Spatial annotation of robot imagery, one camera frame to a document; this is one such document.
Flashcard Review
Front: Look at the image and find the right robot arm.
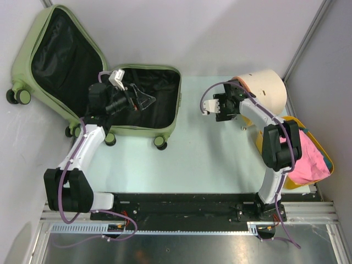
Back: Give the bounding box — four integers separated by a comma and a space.
213, 80, 302, 221

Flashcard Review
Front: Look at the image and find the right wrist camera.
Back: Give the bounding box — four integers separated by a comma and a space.
201, 99, 221, 116

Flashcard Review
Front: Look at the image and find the left corner aluminium post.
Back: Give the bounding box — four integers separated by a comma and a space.
40, 0, 53, 8

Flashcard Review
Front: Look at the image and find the corner aluminium post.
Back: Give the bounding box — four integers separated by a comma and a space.
282, 0, 334, 85
40, 0, 53, 8

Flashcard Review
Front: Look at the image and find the pink fabric garment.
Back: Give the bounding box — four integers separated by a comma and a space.
288, 130, 331, 185

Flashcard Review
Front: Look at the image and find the green hard-shell suitcase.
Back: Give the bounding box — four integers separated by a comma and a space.
6, 4, 182, 150

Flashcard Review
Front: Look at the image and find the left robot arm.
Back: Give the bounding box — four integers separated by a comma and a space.
43, 82, 156, 220

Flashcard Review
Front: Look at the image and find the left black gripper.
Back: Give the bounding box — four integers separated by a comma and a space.
105, 84, 155, 114

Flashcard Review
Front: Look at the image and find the white cylindrical container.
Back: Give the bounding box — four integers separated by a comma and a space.
232, 69, 287, 131

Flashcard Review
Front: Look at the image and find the teal fabric garment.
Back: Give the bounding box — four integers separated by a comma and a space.
299, 127, 333, 172

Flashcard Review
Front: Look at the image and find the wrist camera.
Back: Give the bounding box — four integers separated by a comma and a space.
108, 69, 126, 91
201, 99, 221, 116

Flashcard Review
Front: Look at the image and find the white slotted cable duct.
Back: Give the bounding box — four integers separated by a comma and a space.
50, 222, 268, 236

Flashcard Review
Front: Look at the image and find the right corner aluminium post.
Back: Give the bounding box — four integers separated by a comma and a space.
282, 0, 334, 85

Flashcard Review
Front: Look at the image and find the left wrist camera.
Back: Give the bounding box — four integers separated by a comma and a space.
108, 69, 126, 91

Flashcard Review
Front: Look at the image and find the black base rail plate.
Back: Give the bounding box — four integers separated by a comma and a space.
90, 192, 322, 231

